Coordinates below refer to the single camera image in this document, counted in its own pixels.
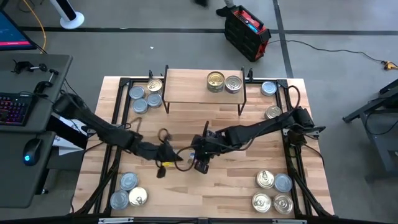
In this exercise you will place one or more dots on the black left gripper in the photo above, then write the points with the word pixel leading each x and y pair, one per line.
pixel 150 152

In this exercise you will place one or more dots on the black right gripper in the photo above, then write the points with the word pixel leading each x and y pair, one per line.
pixel 211 144

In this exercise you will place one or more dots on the green label albacore tuna can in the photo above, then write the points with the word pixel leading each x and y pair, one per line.
pixel 215 90
pixel 215 77

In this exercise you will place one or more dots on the wooden shelf black metal frame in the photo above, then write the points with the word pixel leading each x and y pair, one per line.
pixel 186 85

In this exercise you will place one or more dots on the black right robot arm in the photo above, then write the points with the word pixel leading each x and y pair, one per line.
pixel 264 126

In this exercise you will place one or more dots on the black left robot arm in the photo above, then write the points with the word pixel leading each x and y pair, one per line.
pixel 99 127

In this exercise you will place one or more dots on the white paper sheet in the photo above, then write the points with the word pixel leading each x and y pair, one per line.
pixel 63 148

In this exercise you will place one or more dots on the red and black toolbox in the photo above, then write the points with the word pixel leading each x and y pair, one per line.
pixel 245 34

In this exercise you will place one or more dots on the black computer mouse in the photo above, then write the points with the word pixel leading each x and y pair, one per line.
pixel 32 149

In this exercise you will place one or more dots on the person's shoe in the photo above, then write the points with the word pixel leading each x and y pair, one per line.
pixel 224 12

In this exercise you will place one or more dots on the black desk clamp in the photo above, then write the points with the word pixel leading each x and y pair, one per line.
pixel 42 85
pixel 23 66

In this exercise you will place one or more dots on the grey desk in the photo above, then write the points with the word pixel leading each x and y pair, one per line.
pixel 18 180

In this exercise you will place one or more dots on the backlit black keyboard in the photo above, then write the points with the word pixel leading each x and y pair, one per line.
pixel 14 109

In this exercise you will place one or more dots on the white base black pole stand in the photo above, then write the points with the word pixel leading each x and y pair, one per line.
pixel 72 20

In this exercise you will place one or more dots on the dark grey side cart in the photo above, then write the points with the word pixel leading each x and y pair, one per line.
pixel 377 143

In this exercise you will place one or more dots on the computer monitor with pink stripe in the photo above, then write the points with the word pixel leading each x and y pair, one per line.
pixel 11 32

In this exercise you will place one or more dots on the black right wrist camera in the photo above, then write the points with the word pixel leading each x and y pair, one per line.
pixel 201 167

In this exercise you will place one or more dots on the silver metal bracket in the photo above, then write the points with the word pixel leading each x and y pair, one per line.
pixel 289 221
pixel 115 220

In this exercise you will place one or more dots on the black metal table frame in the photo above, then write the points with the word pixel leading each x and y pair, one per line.
pixel 282 83

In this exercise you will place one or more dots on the grey angled bracket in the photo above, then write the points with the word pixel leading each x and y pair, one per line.
pixel 315 130

